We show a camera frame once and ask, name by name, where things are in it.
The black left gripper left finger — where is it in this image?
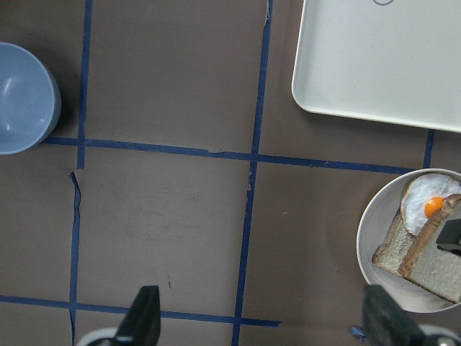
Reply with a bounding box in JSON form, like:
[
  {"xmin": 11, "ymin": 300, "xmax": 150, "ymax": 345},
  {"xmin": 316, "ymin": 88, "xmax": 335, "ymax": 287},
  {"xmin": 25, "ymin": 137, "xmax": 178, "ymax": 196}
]
[{"xmin": 114, "ymin": 285, "xmax": 161, "ymax": 346}]

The fried egg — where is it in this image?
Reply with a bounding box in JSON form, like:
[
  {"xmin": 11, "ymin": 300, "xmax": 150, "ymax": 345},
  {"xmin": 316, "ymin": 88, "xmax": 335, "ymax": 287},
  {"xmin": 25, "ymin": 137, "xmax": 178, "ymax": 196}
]
[{"xmin": 400, "ymin": 174, "xmax": 460, "ymax": 236}]

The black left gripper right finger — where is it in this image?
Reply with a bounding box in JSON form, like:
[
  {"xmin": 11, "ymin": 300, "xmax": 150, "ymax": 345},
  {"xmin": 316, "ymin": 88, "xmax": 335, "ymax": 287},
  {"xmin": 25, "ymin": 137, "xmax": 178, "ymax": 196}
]
[{"xmin": 362, "ymin": 285, "xmax": 425, "ymax": 346}]

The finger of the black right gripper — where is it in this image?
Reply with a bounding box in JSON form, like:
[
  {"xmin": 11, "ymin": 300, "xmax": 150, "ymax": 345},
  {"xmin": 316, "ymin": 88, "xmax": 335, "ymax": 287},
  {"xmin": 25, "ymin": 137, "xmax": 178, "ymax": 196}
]
[{"xmin": 436, "ymin": 218, "xmax": 461, "ymax": 257}]

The bread slice on plate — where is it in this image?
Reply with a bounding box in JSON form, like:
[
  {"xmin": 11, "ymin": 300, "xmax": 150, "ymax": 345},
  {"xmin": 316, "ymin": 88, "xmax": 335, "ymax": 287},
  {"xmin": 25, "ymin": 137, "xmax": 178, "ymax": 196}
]
[{"xmin": 372, "ymin": 210, "xmax": 416, "ymax": 277}]

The cream round plate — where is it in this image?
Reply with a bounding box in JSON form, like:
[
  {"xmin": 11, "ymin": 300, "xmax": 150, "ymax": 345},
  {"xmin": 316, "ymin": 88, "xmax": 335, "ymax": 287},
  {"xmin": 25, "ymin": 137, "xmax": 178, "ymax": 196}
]
[{"xmin": 357, "ymin": 169, "xmax": 460, "ymax": 313}]

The blue bowl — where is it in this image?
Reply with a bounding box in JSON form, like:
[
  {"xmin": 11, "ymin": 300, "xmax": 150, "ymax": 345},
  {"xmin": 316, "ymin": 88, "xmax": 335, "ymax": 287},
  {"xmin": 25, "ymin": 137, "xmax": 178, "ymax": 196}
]
[{"xmin": 1, "ymin": 42, "xmax": 61, "ymax": 155}]

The white bread slice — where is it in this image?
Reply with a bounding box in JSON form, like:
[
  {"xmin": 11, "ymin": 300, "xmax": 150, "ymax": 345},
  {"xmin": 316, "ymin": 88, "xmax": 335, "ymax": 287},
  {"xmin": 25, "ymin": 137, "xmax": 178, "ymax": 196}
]
[{"xmin": 398, "ymin": 194, "xmax": 460, "ymax": 303}]

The cream bear tray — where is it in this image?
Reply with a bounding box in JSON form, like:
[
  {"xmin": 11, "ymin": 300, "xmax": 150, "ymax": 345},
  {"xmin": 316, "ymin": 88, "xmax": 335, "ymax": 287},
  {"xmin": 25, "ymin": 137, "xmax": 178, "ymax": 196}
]
[{"xmin": 292, "ymin": 1, "xmax": 460, "ymax": 132}]

